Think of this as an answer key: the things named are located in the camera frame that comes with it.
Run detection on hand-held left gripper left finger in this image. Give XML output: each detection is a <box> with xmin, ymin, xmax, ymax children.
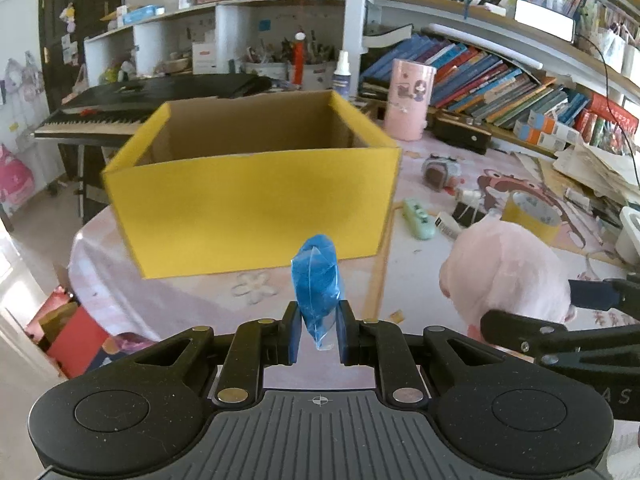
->
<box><xmin>132</xmin><ymin>301</ymin><xmax>303</xmax><ymax>408</ymax></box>

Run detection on black electronic keyboard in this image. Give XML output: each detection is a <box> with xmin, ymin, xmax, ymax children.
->
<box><xmin>32</xmin><ymin>74</ymin><xmax>273</xmax><ymax>139</ymax></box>

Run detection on small toy camera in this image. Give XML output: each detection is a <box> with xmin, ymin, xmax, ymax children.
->
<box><xmin>421</xmin><ymin>155</ymin><xmax>462</xmax><ymax>192</ymax></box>

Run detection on pile of papers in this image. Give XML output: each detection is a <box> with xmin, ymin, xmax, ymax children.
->
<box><xmin>552</xmin><ymin>137</ymin><xmax>640</xmax><ymax>211</ymax></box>

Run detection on yellow tape roll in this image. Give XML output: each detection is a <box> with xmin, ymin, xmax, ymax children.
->
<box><xmin>501</xmin><ymin>191</ymin><xmax>565</xmax><ymax>246</ymax></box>

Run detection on white bookshelf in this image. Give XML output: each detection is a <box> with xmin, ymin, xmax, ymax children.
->
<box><xmin>82</xmin><ymin>0</ymin><xmax>640</xmax><ymax>161</ymax></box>

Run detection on white charger plug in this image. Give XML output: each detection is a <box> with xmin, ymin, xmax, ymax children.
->
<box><xmin>454</xmin><ymin>187</ymin><xmax>488</xmax><ymax>206</ymax></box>

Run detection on red white glue bottle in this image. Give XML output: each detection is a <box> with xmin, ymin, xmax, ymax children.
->
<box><xmin>292</xmin><ymin>32</ymin><xmax>306</xmax><ymax>86</ymax></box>

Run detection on green stapler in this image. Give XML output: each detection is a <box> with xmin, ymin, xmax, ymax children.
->
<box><xmin>403</xmin><ymin>198</ymin><xmax>437</xmax><ymax>240</ymax></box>

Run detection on pen holder with pens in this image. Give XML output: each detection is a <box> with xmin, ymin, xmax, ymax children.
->
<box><xmin>242</xmin><ymin>35</ymin><xmax>337</xmax><ymax>92</ymax></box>

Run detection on slanted row of books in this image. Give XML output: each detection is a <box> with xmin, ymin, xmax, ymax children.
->
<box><xmin>360</xmin><ymin>35</ymin><xmax>593</xmax><ymax>131</ymax></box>

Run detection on mounted glowing phone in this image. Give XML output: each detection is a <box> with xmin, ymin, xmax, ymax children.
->
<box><xmin>515</xmin><ymin>0</ymin><xmax>575</xmax><ymax>43</ymax></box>

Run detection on dark wooden radio box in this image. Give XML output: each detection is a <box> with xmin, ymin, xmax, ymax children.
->
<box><xmin>432</xmin><ymin>112</ymin><xmax>493</xmax><ymax>156</ymax></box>

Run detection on blue flat box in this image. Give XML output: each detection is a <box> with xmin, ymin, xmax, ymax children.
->
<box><xmin>117</xmin><ymin>5</ymin><xmax>166</xmax><ymax>26</ymax></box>

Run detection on black keyboard stand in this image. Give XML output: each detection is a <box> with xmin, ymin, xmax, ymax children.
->
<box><xmin>47</xmin><ymin>142</ymin><xmax>108</xmax><ymax>218</ymax></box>

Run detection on white spray bottle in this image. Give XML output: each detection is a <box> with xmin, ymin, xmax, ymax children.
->
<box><xmin>332</xmin><ymin>50</ymin><xmax>352</xmax><ymax>101</ymax></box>

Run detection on pink backpack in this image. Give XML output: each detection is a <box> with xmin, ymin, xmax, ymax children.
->
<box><xmin>0</xmin><ymin>145</ymin><xmax>36</xmax><ymax>211</ymax></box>

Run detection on yellow cardboard box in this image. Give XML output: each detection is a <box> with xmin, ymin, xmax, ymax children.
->
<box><xmin>101</xmin><ymin>90</ymin><xmax>403</xmax><ymax>280</ymax></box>

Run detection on blue plastic bag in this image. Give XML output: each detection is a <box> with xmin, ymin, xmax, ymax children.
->
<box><xmin>291</xmin><ymin>233</ymin><xmax>346</xmax><ymax>351</ymax></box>

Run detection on stack of orange white cartons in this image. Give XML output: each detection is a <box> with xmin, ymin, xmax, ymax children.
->
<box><xmin>514</xmin><ymin>109</ymin><xmax>582</xmax><ymax>154</ymax></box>

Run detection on white box red label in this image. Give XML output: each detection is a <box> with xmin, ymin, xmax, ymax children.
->
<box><xmin>192</xmin><ymin>42</ymin><xmax>218</xmax><ymax>76</ymax></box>

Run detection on dark door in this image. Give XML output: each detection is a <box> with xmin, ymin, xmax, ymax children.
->
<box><xmin>40</xmin><ymin>0</ymin><xmax>126</xmax><ymax>111</ymax></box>

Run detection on pink cartoon cylinder container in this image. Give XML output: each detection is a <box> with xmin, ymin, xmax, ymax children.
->
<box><xmin>384</xmin><ymin>58</ymin><xmax>437</xmax><ymax>142</ymax></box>

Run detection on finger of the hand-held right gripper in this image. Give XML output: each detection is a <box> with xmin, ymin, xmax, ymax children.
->
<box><xmin>480</xmin><ymin>310</ymin><xmax>640</xmax><ymax>367</ymax></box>
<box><xmin>568</xmin><ymin>274</ymin><xmax>640</xmax><ymax>320</ymax></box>

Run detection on black cable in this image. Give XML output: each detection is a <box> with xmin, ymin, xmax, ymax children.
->
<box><xmin>595</xmin><ymin>42</ymin><xmax>640</xmax><ymax>133</ymax></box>

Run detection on pink plush toy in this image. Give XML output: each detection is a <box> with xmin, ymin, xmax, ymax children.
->
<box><xmin>439</xmin><ymin>220</ymin><xmax>578</xmax><ymax>341</ymax></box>

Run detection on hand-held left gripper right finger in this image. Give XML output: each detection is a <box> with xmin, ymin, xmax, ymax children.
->
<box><xmin>337</xmin><ymin>300</ymin><xmax>507</xmax><ymax>406</ymax></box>

